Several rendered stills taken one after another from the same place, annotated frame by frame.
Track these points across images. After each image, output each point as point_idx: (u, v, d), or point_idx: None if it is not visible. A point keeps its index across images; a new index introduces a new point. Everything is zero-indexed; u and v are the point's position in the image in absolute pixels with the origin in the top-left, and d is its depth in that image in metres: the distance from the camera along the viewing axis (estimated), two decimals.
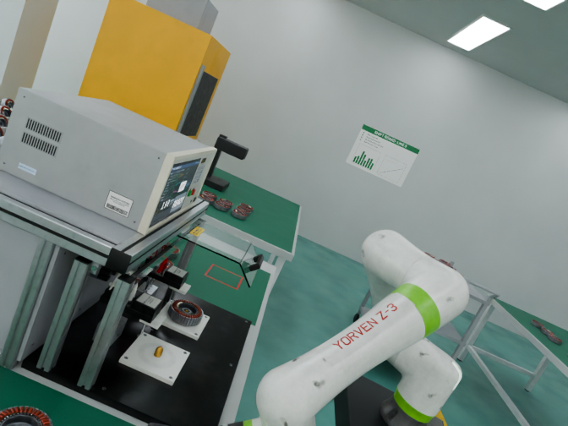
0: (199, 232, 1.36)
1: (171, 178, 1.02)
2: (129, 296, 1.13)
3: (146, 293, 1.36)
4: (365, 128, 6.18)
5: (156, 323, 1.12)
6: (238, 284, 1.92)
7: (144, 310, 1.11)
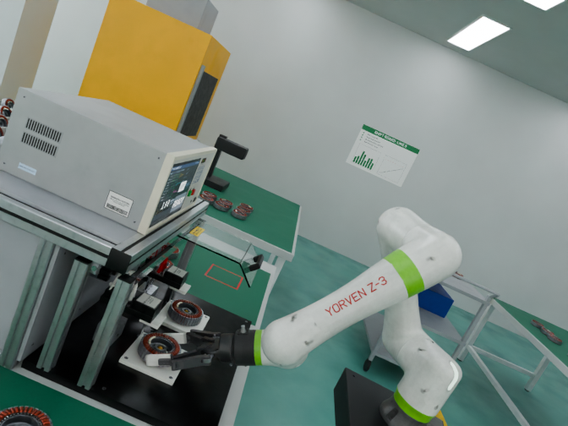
0: (199, 232, 1.36)
1: (171, 178, 1.02)
2: (129, 296, 1.13)
3: (146, 293, 1.36)
4: (365, 128, 6.18)
5: (156, 323, 1.12)
6: (238, 284, 1.92)
7: (144, 310, 1.11)
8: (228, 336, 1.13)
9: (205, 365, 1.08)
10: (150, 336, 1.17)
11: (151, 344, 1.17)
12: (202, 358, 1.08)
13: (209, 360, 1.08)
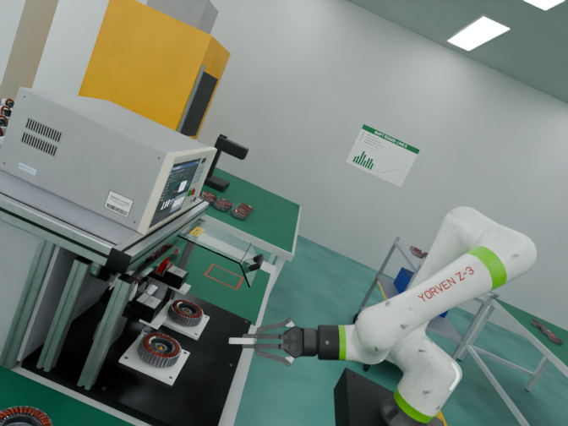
0: (199, 232, 1.36)
1: (171, 178, 1.02)
2: (129, 296, 1.13)
3: (146, 293, 1.36)
4: (365, 128, 6.18)
5: (156, 323, 1.12)
6: (238, 284, 1.92)
7: (144, 310, 1.11)
8: None
9: (286, 319, 1.17)
10: (150, 336, 1.17)
11: (151, 344, 1.17)
12: (284, 320, 1.19)
13: (289, 318, 1.18)
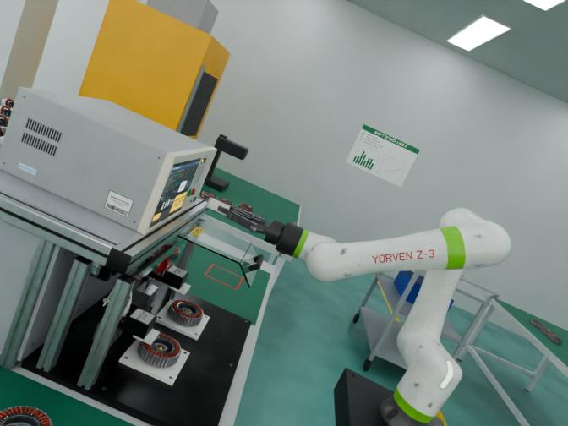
0: (199, 232, 1.36)
1: (171, 178, 1.02)
2: (123, 312, 1.14)
3: (146, 293, 1.36)
4: (365, 128, 6.18)
5: (150, 339, 1.13)
6: (238, 284, 1.92)
7: (138, 326, 1.12)
8: None
9: (259, 215, 1.34)
10: None
11: (151, 344, 1.17)
12: None
13: None
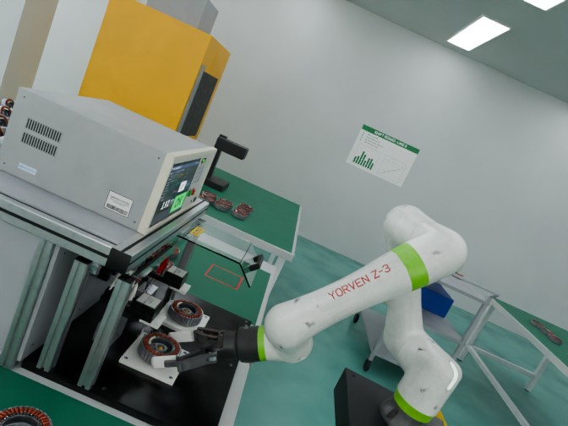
0: (199, 232, 1.36)
1: (171, 178, 1.02)
2: (129, 296, 1.13)
3: (146, 293, 1.36)
4: (365, 128, 6.18)
5: (156, 323, 1.12)
6: (238, 284, 1.92)
7: (144, 310, 1.11)
8: None
9: (221, 330, 1.21)
10: (150, 336, 1.17)
11: (151, 344, 1.17)
12: (220, 335, 1.22)
13: None
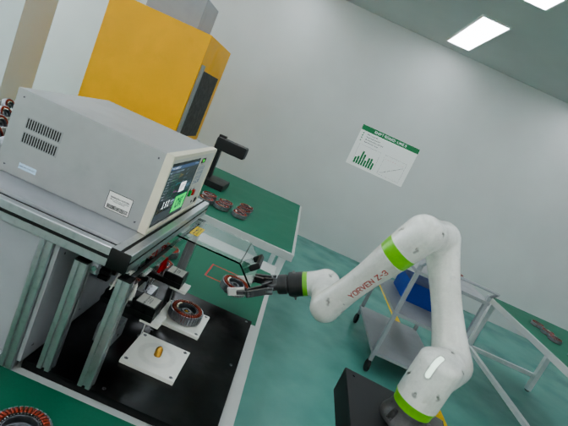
0: (199, 232, 1.36)
1: (171, 178, 1.02)
2: (129, 296, 1.13)
3: (146, 293, 1.36)
4: (365, 128, 6.18)
5: (156, 323, 1.12)
6: None
7: (144, 310, 1.11)
8: None
9: (273, 275, 1.70)
10: (228, 276, 1.66)
11: (228, 282, 1.67)
12: None
13: (276, 278, 1.70)
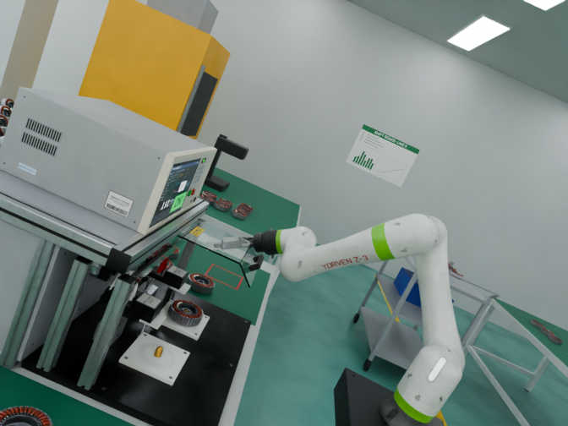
0: (199, 232, 1.36)
1: (171, 178, 1.02)
2: (129, 296, 1.13)
3: (146, 293, 1.36)
4: (365, 128, 6.18)
5: (156, 323, 1.12)
6: (238, 284, 1.92)
7: (144, 310, 1.11)
8: None
9: None
10: (196, 274, 1.74)
11: (195, 280, 1.74)
12: None
13: None
